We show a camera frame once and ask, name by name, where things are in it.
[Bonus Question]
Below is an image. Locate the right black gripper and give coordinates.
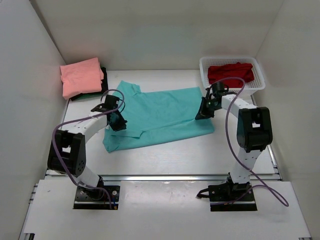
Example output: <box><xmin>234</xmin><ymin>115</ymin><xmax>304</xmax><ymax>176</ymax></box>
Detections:
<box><xmin>195</xmin><ymin>97</ymin><xmax>221</xmax><ymax>121</ymax></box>

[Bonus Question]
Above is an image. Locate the teal t shirt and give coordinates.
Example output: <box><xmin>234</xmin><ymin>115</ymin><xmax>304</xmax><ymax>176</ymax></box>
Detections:
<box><xmin>103</xmin><ymin>81</ymin><xmax>215</xmax><ymax>153</ymax></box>

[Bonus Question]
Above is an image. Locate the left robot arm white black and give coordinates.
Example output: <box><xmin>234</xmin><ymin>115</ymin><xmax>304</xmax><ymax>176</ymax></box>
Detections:
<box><xmin>47</xmin><ymin>95</ymin><xmax>127</xmax><ymax>199</ymax></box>

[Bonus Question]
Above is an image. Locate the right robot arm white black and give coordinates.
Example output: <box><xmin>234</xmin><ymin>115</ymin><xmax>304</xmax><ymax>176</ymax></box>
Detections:
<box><xmin>195</xmin><ymin>82</ymin><xmax>273</xmax><ymax>200</ymax></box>

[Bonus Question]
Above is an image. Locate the black folded t shirt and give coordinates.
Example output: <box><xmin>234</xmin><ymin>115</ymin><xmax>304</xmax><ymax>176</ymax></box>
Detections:
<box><xmin>70</xmin><ymin>67</ymin><xmax>109</xmax><ymax>101</ymax></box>

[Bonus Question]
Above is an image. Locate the green folded t shirt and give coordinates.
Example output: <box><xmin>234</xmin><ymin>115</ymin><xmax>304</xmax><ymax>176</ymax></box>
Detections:
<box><xmin>72</xmin><ymin>93</ymin><xmax>101</xmax><ymax>100</ymax></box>

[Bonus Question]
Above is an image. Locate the pink folded t shirt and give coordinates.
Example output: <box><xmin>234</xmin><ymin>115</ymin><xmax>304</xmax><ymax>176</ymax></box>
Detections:
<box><xmin>60</xmin><ymin>57</ymin><xmax>104</xmax><ymax>100</ymax></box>

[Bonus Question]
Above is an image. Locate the red t shirt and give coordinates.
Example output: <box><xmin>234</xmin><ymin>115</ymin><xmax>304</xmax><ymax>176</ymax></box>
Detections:
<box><xmin>207</xmin><ymin>62</ymin><xmax>254</xmax><ymax>89</ymax></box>

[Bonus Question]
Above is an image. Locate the white plastic basket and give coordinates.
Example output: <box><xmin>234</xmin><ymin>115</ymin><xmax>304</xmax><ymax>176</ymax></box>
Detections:
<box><xmin>199</xmin><ymin>56</ymin><xmax>266</xmax><ymax>96</ymax></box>

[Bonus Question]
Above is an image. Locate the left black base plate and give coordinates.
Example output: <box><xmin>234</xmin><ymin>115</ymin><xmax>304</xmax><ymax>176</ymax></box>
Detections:
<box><xmin>73</xmin><ymin>182</ymin><xmax>121</xmax><ymax>211</ymax></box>

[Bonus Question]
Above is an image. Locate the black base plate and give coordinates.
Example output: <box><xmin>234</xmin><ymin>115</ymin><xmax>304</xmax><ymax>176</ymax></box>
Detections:
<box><xmin>196</xmin><ymin>179</ymin><xmax>258</xmax><ymax>212</ymax></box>
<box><xmin>73</xmin><ymin>182</ymin><xmax>121</xmax><ymax>211</ymax></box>

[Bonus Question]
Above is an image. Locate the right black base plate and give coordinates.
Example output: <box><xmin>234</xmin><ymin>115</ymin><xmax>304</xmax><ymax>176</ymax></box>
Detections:
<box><xmin>196</xmin><ymin>179</ymin><xmax>258</xmax><ymax>212</ymax></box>

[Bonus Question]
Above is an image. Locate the aluminium rail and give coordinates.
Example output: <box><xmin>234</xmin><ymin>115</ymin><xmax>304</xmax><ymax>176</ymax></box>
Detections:
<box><xmin>45</xmin><ymin>172</ymin><xmax>281</xmax><ymax>182</ymax></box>

